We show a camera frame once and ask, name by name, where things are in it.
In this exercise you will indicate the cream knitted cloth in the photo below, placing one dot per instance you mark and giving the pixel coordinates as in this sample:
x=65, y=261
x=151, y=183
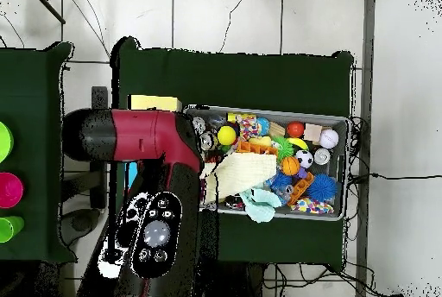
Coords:
x=241, y=172

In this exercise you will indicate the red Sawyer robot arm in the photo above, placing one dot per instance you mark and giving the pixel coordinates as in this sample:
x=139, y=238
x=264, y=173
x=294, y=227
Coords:
x=145, y=134

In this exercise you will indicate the wooden box with three holes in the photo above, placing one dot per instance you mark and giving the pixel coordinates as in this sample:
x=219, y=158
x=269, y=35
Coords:
x=155, y=103

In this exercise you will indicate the yellow smooth ball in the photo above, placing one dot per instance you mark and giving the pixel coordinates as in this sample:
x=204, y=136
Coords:
x=227, y=135

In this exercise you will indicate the green spiky ball with eyes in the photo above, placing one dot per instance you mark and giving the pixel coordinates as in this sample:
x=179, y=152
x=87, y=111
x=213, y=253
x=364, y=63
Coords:
x=284, y=148

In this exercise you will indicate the light blue cloth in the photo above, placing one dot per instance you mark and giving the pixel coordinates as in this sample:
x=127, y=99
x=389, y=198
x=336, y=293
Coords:
x=260, y=203

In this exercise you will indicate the dark green table cloth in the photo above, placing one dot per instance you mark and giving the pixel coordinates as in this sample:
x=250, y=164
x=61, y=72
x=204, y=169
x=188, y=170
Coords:
x=224, y=79
x=31, y=86

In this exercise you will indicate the small orange basketball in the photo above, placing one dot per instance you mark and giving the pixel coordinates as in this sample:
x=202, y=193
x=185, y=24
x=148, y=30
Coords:
x=290, y=165

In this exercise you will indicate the orange red ball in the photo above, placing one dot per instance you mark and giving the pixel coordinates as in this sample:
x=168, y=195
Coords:
x=295, y=129

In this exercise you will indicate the small soccer ball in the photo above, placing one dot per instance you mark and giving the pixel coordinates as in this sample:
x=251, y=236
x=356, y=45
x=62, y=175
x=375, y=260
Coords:
x=304, y=159

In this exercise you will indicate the blue spiky ball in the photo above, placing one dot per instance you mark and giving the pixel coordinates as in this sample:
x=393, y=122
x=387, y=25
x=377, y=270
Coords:
x=322, y=188

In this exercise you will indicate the small white baseball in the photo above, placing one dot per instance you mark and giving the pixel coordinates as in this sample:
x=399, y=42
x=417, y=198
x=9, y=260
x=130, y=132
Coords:
x=329, y=138

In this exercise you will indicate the black upright panel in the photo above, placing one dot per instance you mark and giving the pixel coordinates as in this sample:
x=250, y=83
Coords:
x=99, y=98

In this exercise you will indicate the grey stand foot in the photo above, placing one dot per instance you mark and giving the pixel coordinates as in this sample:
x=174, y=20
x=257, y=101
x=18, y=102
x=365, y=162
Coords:
x=77, y=222

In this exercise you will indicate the pink plastic cup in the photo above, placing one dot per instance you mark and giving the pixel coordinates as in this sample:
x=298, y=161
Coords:
x=10, y=190

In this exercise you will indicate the neon green plastic cup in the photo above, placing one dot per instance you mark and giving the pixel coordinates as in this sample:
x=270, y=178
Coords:
x=5, y=143
x=8, y=229

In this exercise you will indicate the black pole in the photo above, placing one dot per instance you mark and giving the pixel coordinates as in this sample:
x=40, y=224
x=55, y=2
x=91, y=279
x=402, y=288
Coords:
x=48, y=7

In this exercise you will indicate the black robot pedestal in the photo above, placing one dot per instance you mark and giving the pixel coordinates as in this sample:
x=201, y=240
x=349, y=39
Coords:
x=234, y=283

